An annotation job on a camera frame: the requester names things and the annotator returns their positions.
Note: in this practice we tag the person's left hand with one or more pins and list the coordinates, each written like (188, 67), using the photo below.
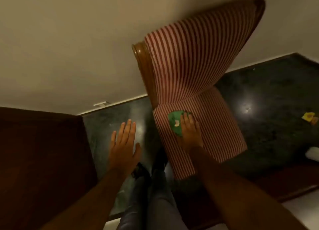
(123, 150)

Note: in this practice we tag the person's left little finger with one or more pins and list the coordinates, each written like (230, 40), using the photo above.
(113, 138)

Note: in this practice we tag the person's right forearm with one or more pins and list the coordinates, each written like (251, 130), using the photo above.
(239, 195)

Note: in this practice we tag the person's right hand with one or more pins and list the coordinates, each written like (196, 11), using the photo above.
(190, 133)

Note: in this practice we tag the white object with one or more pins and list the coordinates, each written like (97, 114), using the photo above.
(313, 153)

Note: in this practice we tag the person's grey trousers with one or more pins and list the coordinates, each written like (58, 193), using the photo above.
(152, 205)

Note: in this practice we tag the person's right fingers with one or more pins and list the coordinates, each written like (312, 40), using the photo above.
(188, 120)

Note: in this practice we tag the dark wooden furniture edge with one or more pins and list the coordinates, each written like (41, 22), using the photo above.
(281, 182)

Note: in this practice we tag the person's black shoe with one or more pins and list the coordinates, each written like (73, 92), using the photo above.
(140, 171)
(159, 160)

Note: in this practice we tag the green cleaning cloth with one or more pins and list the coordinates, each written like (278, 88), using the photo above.
(176, 122)

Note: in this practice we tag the dark wooden table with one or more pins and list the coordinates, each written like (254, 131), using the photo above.
(42, 167)

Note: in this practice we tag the person's left middle finger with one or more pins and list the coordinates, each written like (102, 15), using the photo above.
(127, 131)

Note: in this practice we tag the person's left forearm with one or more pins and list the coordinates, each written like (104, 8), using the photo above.
(86, 202)

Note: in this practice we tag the red striped upholstered wooden chair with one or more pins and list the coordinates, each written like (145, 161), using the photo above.
(196, 70)

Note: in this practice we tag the person's left thumb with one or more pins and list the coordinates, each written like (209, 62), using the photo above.
(138, 151)

